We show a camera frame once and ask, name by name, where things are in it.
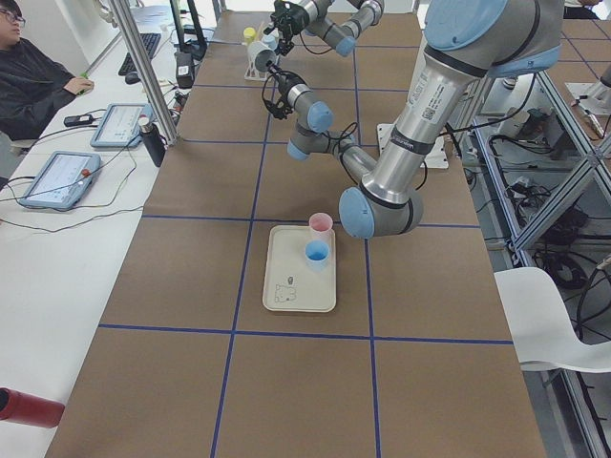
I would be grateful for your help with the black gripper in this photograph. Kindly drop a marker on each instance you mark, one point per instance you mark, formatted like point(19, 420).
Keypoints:
point(282, 83)
point(292, 17)

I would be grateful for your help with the grey cup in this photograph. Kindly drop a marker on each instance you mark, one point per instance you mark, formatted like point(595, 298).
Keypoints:
point(260, 56)

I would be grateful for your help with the yellow cup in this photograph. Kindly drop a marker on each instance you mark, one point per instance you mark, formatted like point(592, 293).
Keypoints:
point(249, 35)

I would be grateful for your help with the light blue cup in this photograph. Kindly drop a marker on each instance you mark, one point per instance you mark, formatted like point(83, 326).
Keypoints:
point(270, 41)
point(317, 253)

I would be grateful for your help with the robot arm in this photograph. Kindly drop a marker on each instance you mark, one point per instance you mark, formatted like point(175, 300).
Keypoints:
point(464, 42)
point(340, 37)

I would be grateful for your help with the pink cup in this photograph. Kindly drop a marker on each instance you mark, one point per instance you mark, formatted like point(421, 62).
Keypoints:
point(320, 226)

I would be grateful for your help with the black monitor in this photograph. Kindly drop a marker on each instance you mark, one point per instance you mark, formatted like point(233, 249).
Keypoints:
point(190, 36)

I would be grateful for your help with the black water bottle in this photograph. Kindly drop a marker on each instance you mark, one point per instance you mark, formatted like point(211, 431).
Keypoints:
point(151, 139)

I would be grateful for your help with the black computer mouse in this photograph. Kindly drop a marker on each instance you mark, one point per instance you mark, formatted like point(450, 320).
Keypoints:
point(131, 78)

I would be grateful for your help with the teach pendant far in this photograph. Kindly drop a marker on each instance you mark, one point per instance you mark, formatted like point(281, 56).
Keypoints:
point(119, 125)

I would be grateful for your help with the teach pendant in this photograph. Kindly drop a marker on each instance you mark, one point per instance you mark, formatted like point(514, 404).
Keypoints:
point(62, 182)
point(119, 125)

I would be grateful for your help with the cream plastic tray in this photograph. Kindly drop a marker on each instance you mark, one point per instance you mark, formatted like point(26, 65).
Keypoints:
point(289, 284)

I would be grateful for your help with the small black device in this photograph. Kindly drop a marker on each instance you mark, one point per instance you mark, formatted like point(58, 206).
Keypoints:
point(78, 120)

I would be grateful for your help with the teach pendant near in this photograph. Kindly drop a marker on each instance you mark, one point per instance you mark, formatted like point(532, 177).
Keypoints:
point(62, 182)

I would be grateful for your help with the seated person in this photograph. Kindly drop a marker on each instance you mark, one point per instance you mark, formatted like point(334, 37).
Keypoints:
point(33, 86)

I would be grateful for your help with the white chair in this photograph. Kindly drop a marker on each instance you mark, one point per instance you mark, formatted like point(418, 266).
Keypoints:
point(541, 330)

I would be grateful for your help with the red bottle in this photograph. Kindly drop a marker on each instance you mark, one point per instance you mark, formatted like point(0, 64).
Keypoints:
point(26, 409)

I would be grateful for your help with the white wire cup rack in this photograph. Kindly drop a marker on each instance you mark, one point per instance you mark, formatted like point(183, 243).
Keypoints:
point(250, 74)

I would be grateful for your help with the aluminium frame post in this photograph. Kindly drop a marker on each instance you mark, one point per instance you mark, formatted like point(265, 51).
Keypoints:
point(131, 36)

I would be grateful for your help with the white pedestal column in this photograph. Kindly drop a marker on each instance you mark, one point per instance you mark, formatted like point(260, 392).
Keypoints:
point(436, 158)

